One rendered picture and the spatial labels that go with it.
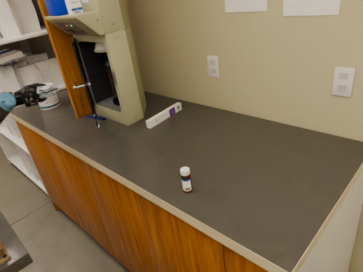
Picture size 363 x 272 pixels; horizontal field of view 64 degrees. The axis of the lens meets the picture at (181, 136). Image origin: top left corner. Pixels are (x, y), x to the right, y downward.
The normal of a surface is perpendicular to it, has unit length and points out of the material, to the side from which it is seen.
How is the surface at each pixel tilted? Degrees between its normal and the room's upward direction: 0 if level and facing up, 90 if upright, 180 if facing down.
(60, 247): 0
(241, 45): 90
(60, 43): 90
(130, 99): 90
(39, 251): 0
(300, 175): 0
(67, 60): 90
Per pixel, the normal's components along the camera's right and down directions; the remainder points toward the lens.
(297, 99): -0.68, 0.43
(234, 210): -0.13, -0.87
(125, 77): 0.72, 0.25
